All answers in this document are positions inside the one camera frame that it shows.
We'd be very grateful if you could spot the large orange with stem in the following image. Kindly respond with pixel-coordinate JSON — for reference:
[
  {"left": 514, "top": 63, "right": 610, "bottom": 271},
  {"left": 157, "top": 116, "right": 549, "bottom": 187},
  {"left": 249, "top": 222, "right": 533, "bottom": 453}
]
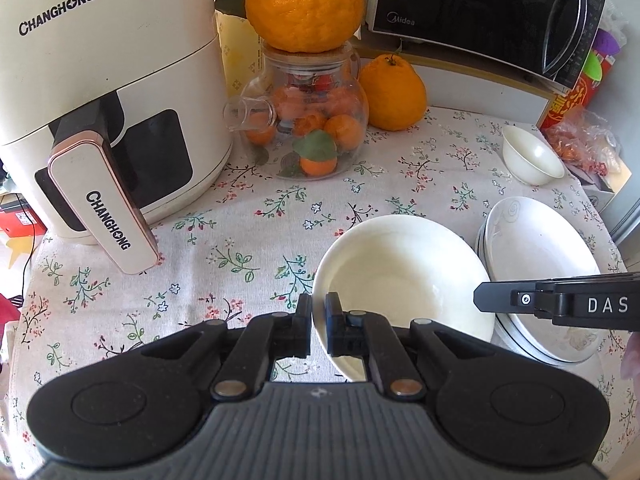
[{"left": 359, "top": 42, "right": 428, "bottom": 132}]

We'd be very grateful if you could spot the black and white carton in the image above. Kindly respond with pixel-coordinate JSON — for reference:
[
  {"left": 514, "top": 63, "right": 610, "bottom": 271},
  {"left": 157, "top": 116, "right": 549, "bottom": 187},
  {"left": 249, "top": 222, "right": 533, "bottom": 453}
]
[{"left": 582, "top": 180, "right": 618, "bottom": 216}]

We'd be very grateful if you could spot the beige cardboard sheet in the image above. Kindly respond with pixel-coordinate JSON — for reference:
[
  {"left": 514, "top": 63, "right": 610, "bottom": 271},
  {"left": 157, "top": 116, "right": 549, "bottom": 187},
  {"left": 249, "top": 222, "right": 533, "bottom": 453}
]
[{"left": 607, "top": 152, "right": 633, "bottom": 191}]

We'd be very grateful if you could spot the red snack canister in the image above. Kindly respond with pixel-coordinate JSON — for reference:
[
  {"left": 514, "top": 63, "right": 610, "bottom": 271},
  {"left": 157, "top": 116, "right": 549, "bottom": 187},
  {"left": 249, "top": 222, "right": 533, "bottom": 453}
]
[{"left": 537, "top": 45, "right": 618, "bottom": 133}]

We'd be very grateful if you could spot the glass teapot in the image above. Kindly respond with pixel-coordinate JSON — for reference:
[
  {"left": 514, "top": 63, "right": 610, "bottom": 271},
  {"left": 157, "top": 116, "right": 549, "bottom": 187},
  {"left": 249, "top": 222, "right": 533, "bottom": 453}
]
[{"left": 222, "top": 42, "right": 370, "bottom": 181}]

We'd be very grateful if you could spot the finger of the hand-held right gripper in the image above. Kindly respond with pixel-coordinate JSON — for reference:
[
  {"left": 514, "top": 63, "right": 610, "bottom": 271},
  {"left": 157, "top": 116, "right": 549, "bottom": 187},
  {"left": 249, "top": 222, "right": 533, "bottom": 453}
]
[{"left": 473, "top": 281, "right": 557, "bottom": 319}]

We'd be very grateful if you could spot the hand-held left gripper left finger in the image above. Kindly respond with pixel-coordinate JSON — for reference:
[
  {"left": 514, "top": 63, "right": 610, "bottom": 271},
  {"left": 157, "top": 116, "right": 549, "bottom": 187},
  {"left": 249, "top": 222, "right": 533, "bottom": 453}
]
[{"left": 140, "top": 292, "right": 313, "bottom": 401}]

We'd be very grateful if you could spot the purple silicone lid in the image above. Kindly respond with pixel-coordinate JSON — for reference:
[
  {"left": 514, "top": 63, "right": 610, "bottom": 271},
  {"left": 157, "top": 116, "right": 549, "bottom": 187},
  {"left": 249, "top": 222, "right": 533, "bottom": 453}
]
[{"left": 597, "top": 30, "right": 621, "bottom": 56}]

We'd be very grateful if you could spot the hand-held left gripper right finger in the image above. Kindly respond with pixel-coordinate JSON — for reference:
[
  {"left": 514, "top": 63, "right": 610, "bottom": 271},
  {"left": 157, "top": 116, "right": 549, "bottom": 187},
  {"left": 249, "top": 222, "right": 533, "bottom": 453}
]
[{"left": 325, "top": 292, "right": 497, "bottom": 397}]

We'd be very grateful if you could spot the white air fryer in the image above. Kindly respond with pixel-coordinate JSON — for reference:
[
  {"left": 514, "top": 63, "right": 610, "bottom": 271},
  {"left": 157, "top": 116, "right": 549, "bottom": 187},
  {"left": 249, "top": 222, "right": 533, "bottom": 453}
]
[{"left": 0, "top": 0, "right": 236, "bottom": 276}]

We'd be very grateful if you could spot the plastic bag of oranges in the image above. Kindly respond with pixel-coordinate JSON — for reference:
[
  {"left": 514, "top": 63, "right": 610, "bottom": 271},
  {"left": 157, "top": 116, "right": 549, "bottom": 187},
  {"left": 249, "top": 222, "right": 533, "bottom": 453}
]
[{"left": 542, "top": 110, "right": 626, "bottom": 181}]

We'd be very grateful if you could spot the clear plastic bag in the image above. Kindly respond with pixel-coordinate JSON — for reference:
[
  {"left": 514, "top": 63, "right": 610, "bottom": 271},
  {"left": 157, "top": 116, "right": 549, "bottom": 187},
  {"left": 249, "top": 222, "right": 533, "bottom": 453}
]
[{"left": 597, "top": 5, "right": 631, "bottom": 46}]

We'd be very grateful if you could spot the floral tablecloth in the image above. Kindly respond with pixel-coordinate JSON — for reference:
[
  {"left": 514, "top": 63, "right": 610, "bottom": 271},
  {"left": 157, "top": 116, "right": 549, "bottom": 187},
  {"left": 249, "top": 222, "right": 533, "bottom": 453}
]
[{"left": 0, "top": 105, "right": 640, "bottom": 480}]

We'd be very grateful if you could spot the black cable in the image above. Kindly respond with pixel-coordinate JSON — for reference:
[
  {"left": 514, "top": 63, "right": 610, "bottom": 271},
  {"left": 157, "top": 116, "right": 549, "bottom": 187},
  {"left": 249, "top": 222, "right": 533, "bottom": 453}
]
[{"left": 12, "top": 195, "right": 38, "bottom": 301}]

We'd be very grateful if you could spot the large orange with leaves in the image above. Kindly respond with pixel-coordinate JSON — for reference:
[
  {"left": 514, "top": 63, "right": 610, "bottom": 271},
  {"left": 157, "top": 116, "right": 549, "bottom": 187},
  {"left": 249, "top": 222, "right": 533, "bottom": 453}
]
[{"left": 215, "top": 0, "right": 366, "bottom": 54}]

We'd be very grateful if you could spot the person's right hand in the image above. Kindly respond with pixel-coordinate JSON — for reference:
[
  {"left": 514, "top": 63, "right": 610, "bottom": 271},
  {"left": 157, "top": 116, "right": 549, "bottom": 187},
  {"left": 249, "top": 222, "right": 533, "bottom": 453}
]
[{"left": 621, "top": 332, "right": 640, "bottom": 381}]

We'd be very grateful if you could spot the green silicone lid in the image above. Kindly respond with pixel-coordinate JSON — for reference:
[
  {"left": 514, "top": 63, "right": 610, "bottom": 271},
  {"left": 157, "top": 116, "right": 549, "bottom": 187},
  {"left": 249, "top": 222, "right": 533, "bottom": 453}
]
[{"left": 582, "top": 50, "right": 606, "bottom": 86}]

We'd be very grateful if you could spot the black microwave oven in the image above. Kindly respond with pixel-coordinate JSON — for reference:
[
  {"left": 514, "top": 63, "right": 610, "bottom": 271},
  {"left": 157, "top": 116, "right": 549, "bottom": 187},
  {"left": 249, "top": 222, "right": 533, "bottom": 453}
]
[{"left": 364, "top": 0, "right": 607, "bottom": 90}]

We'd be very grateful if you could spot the pile of small oranges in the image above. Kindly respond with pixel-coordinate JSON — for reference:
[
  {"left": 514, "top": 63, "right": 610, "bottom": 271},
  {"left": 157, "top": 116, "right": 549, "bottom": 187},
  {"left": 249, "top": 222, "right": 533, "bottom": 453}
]
[{"left": 247, "top": 72, "right": 366, "bottom": 177}]

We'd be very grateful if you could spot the cream white bowl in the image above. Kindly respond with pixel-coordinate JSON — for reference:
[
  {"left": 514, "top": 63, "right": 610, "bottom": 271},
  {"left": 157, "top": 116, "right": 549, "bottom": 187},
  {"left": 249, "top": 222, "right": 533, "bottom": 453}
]
[
  {"left": 501, "top": 125, "right": 566, "bottom": 187},
  {"left": 311, "top": 215, "right": 496, "bottom": 383}
]

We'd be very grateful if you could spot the white plate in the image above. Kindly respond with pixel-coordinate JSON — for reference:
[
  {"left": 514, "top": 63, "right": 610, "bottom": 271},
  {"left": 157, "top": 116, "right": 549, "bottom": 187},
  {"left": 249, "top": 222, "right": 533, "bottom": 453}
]
[{"left": 482, "top": 196, "right": 602, "bottom": 286}]

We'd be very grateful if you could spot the red box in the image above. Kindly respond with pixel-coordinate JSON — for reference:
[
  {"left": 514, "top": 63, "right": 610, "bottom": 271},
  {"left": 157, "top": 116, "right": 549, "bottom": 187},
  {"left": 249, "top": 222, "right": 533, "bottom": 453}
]
[{"left": 0, "top": 210, "right": 48, "bottom": 238}]

